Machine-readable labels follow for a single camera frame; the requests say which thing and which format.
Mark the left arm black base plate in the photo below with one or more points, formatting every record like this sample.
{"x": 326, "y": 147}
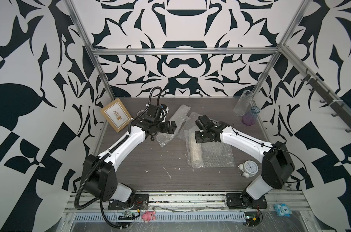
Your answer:
{"x": 136, "y": 201}

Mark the wooden framed picture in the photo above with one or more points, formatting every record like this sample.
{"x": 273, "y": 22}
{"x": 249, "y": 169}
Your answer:
{"x": 116, "y": 114}

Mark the left green circuit board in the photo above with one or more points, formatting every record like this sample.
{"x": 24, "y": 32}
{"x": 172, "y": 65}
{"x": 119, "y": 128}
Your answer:
{"x": 129, "y": 215}

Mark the white vase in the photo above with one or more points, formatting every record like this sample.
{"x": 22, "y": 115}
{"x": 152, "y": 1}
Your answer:
{"x": 195, "y": 151}

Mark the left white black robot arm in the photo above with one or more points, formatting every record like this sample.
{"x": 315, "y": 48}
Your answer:
{"x": 99, "y": 172}

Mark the blue owl toy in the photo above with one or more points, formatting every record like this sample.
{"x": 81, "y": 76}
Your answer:
{"x": 282, "y": 210}

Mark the white slotted cable duct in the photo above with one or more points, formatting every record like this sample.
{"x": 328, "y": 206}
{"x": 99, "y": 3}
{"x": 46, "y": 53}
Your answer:
{"x": 206, "y": 216}

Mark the clear glass vase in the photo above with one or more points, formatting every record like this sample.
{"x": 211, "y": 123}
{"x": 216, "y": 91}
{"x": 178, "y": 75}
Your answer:
{"x": 243, "y": 103}

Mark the white alarm clock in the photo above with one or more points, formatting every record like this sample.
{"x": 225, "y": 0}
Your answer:
{"x": 248, "y": 169}

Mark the black hook rail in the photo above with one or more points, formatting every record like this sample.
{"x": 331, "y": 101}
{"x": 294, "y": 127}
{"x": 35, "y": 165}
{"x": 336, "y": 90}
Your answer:
{"x": 329, "y": 98}

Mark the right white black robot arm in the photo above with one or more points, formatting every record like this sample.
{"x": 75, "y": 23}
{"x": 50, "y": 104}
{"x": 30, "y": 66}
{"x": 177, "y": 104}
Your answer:
{"x": 277, "y": 164}

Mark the bubble wrap sheet around vase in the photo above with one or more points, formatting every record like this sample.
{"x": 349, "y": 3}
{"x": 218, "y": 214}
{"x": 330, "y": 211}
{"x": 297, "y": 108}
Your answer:
{"x": 188, "y": 124}

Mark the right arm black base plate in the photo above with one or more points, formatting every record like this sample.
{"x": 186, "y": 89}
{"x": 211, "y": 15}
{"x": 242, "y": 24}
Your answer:
{"x": 244, "y": 201}

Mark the iridescent bubble wrap bundle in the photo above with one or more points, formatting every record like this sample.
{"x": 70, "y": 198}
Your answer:
{"x": 214, "y": 154}

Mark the brown tape roll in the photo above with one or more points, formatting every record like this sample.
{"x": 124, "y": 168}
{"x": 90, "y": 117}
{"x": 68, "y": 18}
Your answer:
{"x": 139, "y": 113}

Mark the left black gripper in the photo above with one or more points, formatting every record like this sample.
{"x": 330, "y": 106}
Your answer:
{"x": 166, "y": 130}

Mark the right circuit board with led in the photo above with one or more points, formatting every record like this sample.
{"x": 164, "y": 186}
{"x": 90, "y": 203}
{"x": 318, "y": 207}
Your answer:
{"x": 252, "y": 219}

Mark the purple blue glass vase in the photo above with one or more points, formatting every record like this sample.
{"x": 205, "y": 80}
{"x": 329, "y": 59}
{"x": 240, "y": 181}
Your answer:
{"x": 250, "y": 117}

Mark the pink pig toy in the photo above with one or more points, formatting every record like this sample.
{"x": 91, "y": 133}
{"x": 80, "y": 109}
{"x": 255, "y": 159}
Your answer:
{"x": 148, "y": 216}

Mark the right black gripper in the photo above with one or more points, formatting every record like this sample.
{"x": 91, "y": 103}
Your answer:
{"x": 197, "y": 139}

